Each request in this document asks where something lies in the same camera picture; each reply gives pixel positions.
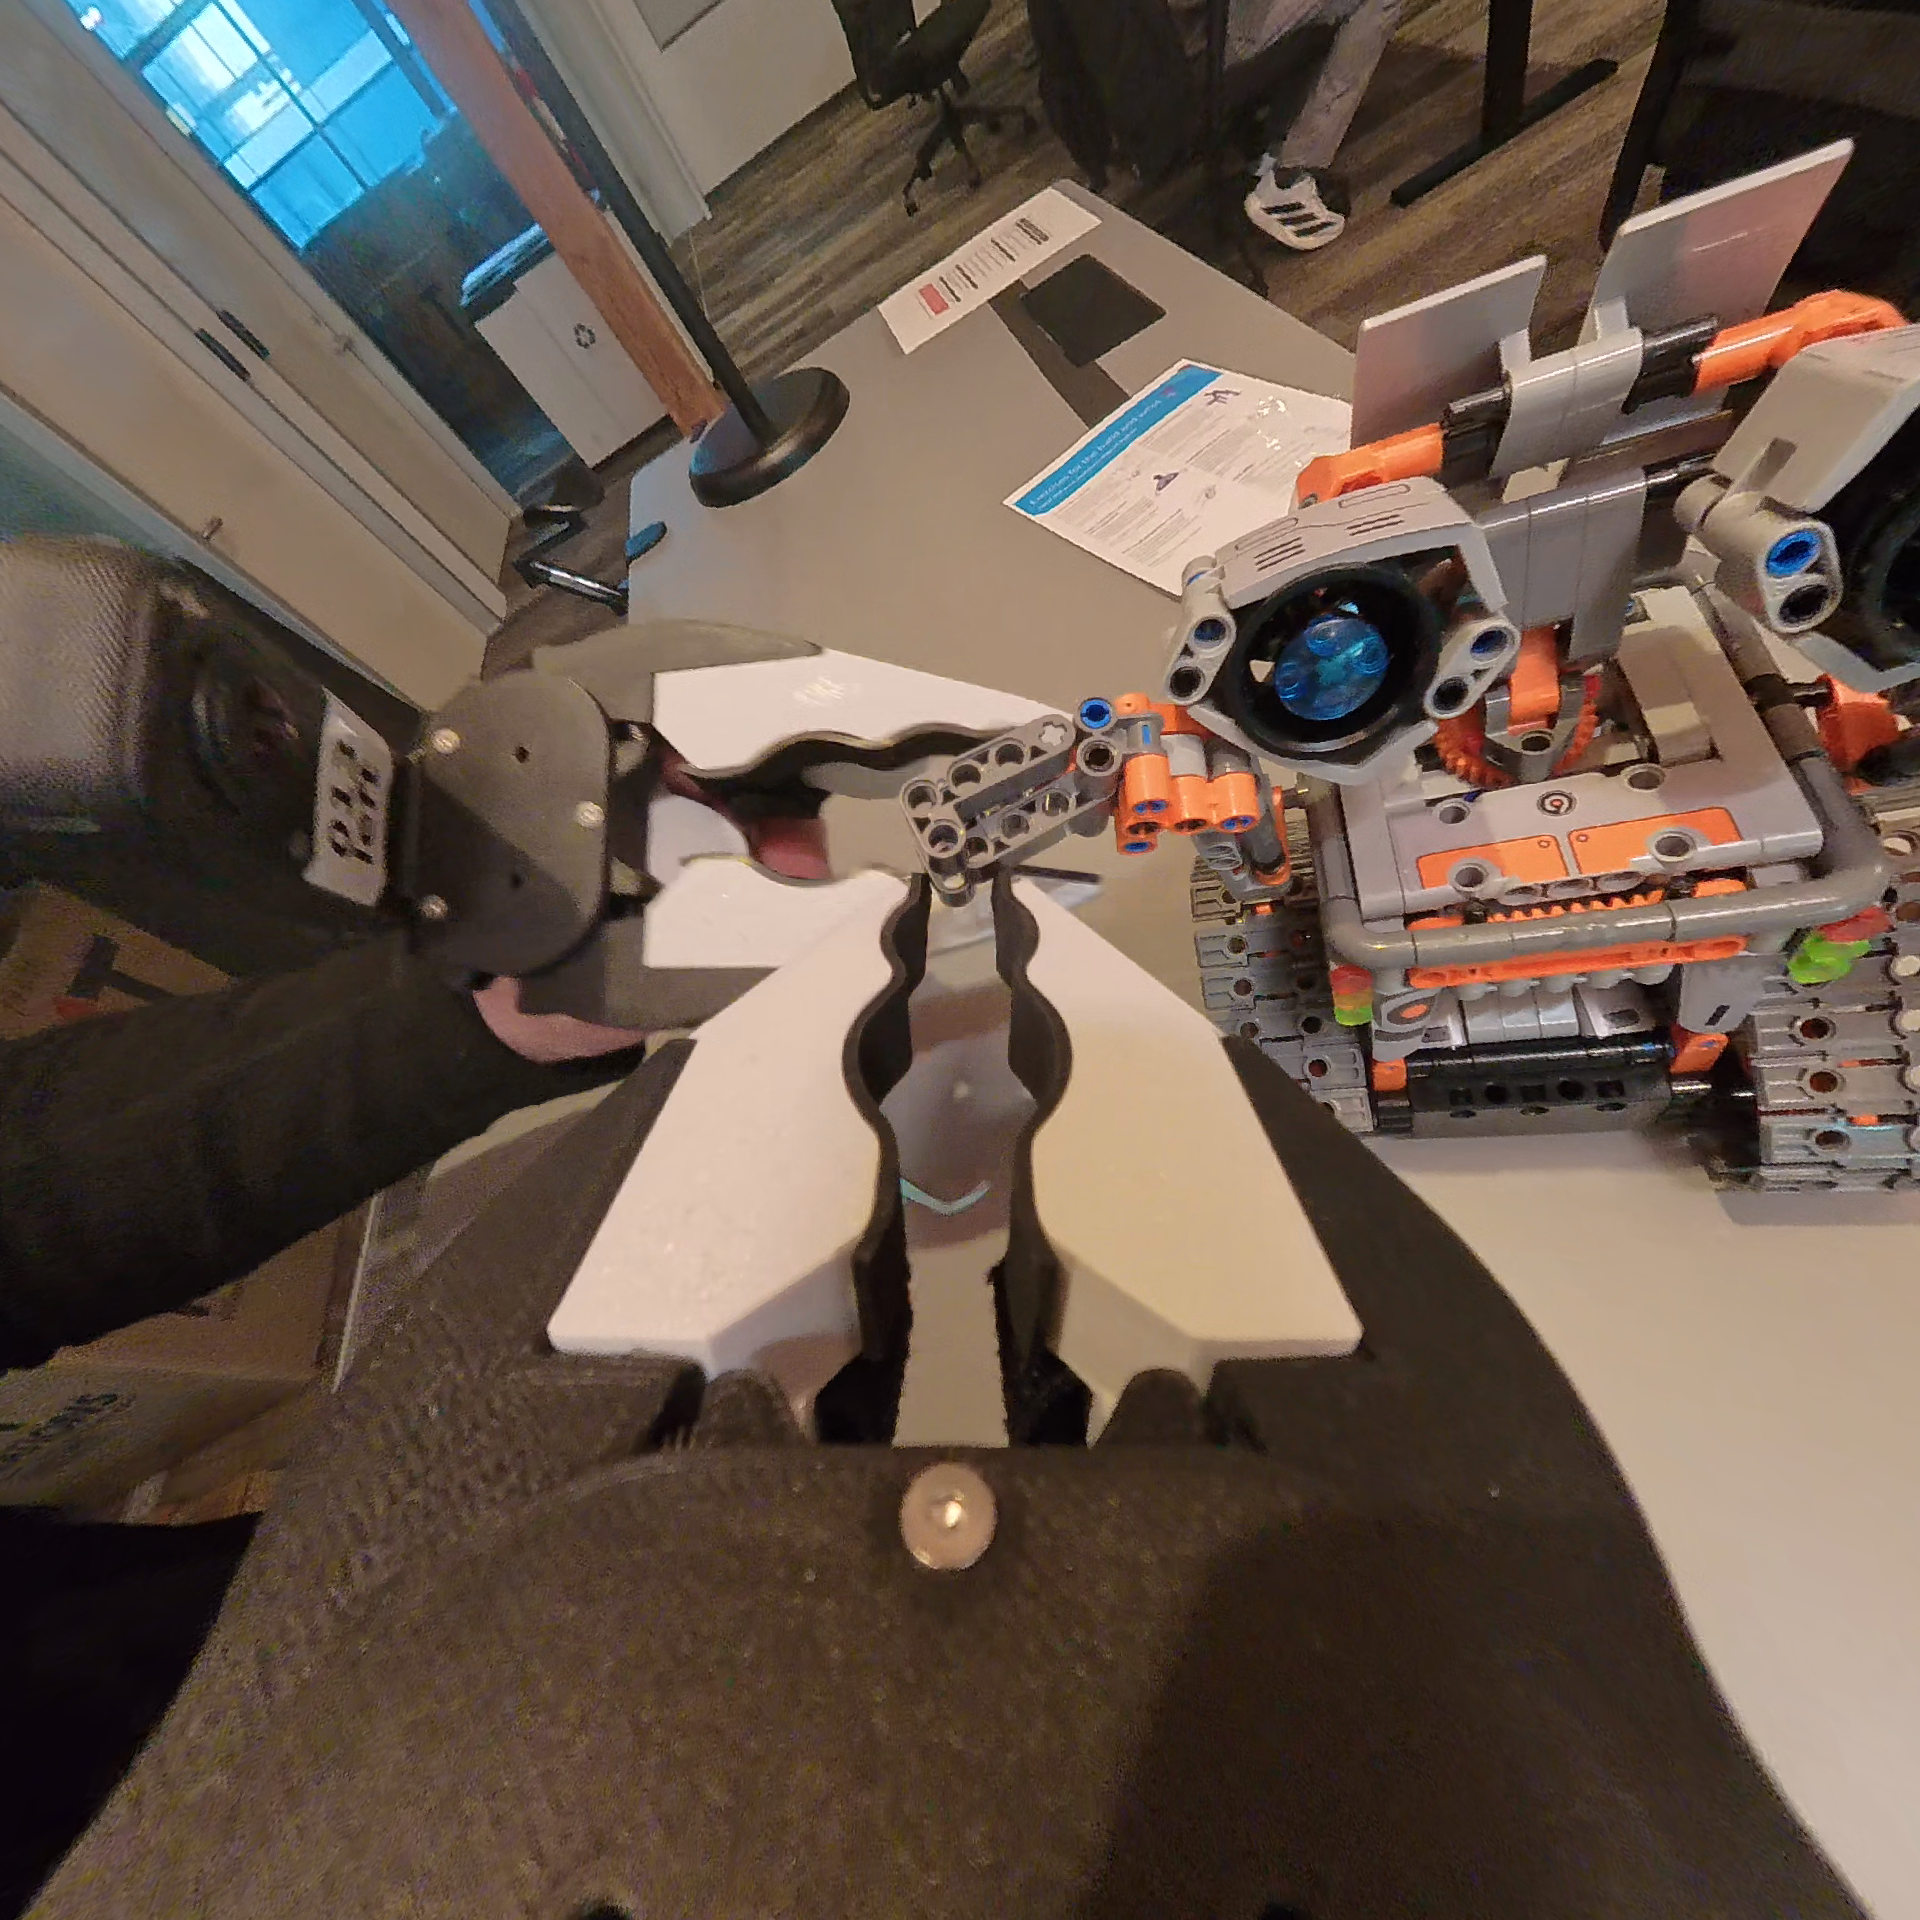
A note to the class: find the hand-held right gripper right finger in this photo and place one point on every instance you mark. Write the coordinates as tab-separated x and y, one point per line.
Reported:
1183	1198

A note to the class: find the person's left forearm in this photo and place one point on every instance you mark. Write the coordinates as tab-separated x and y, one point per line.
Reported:
225	1127

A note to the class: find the black table leg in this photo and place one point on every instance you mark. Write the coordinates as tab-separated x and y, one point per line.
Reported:
1502	106

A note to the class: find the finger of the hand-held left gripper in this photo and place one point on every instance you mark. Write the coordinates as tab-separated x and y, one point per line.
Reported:
719	919
841	690

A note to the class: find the blue header printed sheet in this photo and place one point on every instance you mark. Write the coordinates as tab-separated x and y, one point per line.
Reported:
1168	480

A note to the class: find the teal plastic tweezers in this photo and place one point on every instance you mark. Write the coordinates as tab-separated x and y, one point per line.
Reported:
946	1198

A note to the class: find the person's left hand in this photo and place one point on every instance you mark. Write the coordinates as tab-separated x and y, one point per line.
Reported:
556	1036

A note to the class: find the black square table cover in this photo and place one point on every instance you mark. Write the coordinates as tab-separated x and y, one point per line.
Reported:
1091	310

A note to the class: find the black orange tracked toy robot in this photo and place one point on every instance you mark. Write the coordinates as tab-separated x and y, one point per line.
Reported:
1574	844

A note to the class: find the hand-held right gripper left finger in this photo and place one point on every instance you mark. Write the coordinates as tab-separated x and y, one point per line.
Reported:
719	1198

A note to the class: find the white barcode sheet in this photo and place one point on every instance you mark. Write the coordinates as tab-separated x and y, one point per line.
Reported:
990	273

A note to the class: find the cardboard moving box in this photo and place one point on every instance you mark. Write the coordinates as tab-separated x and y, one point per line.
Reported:
151	1393

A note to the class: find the white recycling bin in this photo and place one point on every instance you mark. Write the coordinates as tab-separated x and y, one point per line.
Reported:
580	359

